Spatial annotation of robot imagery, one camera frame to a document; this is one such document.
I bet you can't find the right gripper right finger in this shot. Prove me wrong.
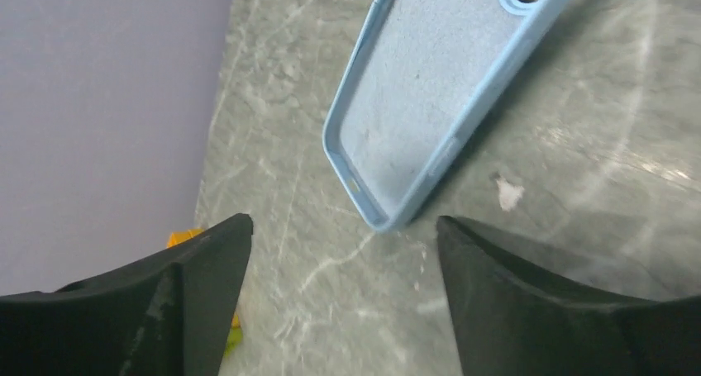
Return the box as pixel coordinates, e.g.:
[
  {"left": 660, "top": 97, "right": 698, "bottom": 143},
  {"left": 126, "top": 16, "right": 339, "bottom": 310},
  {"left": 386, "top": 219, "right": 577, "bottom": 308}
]
[{"left": 436, "top": 216, "right": 700, "bottom": 375}]

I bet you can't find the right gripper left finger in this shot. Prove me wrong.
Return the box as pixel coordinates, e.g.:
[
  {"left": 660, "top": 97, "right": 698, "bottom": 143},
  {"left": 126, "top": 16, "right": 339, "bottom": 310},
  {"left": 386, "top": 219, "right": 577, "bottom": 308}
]
[{"left": 1, "top": 213, "right": 254, "bottom": 375}]

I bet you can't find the blue phone case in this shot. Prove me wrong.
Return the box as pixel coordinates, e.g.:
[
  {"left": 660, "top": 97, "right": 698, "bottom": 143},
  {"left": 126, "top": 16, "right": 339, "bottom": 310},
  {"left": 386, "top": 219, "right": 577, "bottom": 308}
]
[{"left": 322, "top": 0, "right": 570, "bottom": 232}]

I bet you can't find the orange triangular plastic piece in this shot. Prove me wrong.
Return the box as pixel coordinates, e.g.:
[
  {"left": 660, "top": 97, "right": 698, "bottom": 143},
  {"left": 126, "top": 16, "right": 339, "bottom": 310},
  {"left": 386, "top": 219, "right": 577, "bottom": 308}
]
[{"left": 166, "top": 228, "right": 243, "bottom": 359}]

